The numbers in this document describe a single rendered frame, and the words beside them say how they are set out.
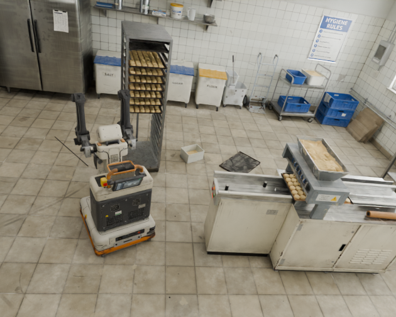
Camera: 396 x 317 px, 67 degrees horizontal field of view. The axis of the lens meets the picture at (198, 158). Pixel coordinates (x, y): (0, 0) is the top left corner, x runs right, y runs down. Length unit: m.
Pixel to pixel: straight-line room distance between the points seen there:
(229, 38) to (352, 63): 2.80
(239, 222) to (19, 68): 4.56
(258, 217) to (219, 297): 0.84
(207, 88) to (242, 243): 3.54
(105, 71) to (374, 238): 4.87
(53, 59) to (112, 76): 1.00
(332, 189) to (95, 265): 2.28
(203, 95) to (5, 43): 3.44
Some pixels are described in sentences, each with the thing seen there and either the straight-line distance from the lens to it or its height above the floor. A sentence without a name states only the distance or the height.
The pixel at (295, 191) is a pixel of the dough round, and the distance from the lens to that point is 2.97.
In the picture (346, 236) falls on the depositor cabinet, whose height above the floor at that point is 0.63.
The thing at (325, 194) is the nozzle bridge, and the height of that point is 1.14.
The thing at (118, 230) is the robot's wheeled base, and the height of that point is 0.28.
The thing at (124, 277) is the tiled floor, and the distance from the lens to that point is 3.12.
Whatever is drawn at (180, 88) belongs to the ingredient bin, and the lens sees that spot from 5.92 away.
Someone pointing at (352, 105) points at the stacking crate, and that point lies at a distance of 7.09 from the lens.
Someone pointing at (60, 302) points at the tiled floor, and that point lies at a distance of 3.06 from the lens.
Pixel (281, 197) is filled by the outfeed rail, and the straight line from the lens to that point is 2.88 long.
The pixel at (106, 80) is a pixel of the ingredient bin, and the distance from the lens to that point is 5.97.
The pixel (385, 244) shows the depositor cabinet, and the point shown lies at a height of 0.54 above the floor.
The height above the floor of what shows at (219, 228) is 0.45.
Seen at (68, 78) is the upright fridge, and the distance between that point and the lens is 5.83.
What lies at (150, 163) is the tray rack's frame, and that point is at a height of 0.15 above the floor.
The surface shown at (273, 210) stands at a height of 0.74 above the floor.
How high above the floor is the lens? 2.62
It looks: 34 degrees down
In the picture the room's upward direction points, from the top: 11 degrees clockwise
